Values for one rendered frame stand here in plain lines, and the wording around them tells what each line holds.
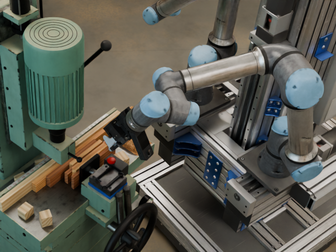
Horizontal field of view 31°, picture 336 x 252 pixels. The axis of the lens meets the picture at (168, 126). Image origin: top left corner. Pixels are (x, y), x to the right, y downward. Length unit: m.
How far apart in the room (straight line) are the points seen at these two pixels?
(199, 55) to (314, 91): 0.75
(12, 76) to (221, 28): 0.98
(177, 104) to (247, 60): 0.30
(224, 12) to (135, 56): 1.76
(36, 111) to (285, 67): 0.78
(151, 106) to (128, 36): 2.66
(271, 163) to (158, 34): 2.24
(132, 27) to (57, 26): 2.66
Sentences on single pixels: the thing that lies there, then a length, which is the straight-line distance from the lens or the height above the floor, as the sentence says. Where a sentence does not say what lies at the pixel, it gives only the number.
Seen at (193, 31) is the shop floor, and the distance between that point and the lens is 4.47.
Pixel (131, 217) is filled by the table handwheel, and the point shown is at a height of 0.95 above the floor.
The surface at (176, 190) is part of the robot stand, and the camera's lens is 3.05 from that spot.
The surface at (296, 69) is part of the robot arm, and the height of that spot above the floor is 1.44.
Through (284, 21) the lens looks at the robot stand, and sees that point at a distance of 2.25.
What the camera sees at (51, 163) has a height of 0.95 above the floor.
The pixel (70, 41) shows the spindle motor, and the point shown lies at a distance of 1.74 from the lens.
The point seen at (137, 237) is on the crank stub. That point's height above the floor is 0.93.
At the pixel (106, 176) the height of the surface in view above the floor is 1.00.
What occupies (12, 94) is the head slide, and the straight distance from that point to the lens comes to 1.97.
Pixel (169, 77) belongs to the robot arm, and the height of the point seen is 1.35.
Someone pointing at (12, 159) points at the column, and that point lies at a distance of 2.26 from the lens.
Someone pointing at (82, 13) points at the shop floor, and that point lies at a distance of 4.56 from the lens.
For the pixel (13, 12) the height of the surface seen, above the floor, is 1.52.
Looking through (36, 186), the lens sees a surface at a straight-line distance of 2.10.
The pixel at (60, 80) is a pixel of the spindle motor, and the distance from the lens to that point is 1.77.
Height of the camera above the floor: 2.54
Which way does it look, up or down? 44 degrees down
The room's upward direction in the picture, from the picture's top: 8 degrees clockwise
